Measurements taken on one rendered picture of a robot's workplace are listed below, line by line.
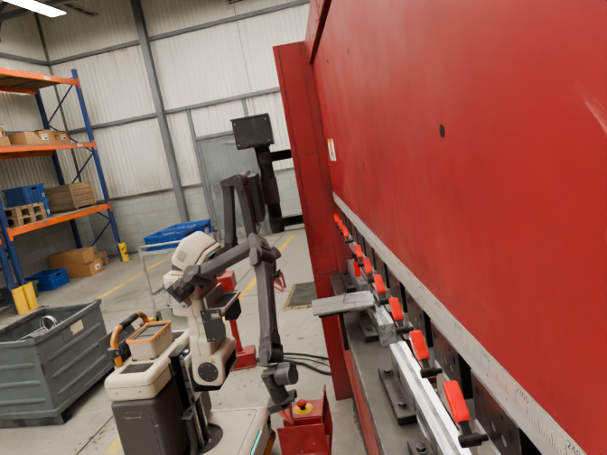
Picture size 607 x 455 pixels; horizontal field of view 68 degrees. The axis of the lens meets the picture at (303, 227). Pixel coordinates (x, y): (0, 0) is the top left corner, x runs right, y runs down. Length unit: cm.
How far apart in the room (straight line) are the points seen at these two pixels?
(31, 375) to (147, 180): 698
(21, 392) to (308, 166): 270
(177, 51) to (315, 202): 762
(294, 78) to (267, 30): 677
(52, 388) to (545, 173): 378
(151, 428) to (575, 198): 223
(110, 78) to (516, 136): 1041
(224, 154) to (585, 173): 933
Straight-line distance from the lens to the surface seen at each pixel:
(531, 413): 60
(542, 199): 45
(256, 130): 295
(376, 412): 153
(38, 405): 409
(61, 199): 975
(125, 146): 1060
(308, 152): 279
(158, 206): 1040
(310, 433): 166
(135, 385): 235
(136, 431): 248
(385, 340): 189
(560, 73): 41
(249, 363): 393
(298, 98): 280
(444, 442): 124
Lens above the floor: 172
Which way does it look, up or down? 10 degrees down
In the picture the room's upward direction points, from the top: 10 degrees counter-clockwise
